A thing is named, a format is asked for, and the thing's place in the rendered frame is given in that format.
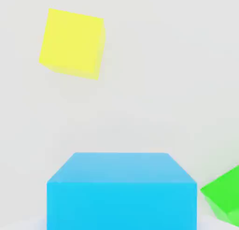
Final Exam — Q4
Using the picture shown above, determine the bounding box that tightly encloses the small yellow cube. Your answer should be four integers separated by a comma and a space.
38, 8, 106, 81

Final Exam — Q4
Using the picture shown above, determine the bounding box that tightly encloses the small green cube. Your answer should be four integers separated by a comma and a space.
200, 164, 239, 228

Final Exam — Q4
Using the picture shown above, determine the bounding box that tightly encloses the small blue cube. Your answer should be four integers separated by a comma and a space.
46, 152, 198, 230

